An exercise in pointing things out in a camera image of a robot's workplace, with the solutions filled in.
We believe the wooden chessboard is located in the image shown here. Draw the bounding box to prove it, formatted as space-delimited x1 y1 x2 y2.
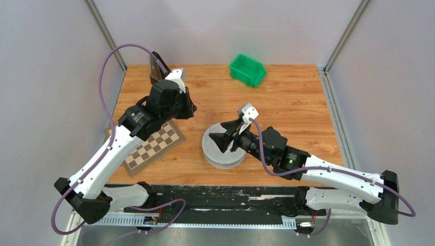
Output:
122 120 186 176

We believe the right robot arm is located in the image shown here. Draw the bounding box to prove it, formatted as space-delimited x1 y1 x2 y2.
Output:
208 118 399 225

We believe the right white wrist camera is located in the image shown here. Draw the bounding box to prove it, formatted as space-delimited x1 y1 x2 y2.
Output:
238 103 259 134

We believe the black metronome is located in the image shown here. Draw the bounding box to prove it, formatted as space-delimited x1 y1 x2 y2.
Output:
149 51 171 85

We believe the aluminium frame post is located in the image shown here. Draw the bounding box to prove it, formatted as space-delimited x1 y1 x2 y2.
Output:
323 0 372 73
84 0 127 73

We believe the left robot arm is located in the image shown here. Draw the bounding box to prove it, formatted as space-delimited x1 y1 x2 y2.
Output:
54 77 196 224

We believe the thin red wire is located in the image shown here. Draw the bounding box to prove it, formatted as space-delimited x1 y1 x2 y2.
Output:
191 102 222 130

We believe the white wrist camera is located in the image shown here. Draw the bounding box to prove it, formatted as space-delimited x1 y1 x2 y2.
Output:
238 103 259 134
165 68 187 93

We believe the grey perforated cable spool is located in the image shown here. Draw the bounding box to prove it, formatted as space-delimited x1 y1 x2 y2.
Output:
201 123 246 169

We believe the left aluminium frame post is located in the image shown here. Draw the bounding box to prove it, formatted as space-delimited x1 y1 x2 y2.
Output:
84 0 127 73

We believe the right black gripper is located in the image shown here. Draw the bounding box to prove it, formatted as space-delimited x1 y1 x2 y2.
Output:
209 120 271 167

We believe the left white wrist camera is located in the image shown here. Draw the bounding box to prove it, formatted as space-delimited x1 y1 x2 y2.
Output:
165 68 187 93

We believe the green plastic bin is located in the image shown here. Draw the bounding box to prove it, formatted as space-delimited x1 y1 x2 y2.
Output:
229 54 267 87

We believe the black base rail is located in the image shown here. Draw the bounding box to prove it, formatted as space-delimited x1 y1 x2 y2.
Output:
123 184 328 226

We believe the white slotted cable duct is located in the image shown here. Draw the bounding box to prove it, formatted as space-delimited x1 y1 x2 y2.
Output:
94 214 296 230

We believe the right aluminium frame post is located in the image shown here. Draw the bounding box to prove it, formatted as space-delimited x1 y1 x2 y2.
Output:
323 0 372 73

